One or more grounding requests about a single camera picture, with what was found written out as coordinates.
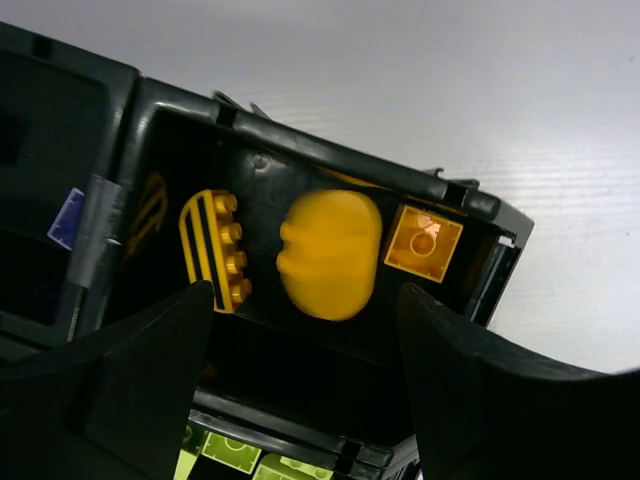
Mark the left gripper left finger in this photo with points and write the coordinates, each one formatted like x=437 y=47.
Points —
x=111 y=405

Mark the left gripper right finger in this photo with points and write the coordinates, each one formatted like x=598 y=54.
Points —
x=484 y=407

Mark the lime green sloped brick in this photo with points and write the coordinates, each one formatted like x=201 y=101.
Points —
x=189 y=452

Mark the lime green curved brick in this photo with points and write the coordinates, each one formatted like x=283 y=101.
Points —
x=231 y=453

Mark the lime green square brick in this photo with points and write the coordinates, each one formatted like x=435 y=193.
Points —
x=277 y=467

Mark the transparent orange square brick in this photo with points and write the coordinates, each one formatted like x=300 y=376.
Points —
x=422 y=243

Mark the purple square brick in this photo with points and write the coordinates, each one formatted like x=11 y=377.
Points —
x=64 y=228

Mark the orange boat-shaped brick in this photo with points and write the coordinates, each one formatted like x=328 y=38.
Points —
x=210 y=242

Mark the orange oval brick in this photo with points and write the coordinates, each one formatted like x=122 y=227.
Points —
x=331 y=242

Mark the black four-compartment tray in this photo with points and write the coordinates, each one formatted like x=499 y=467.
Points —
x=329 y=394

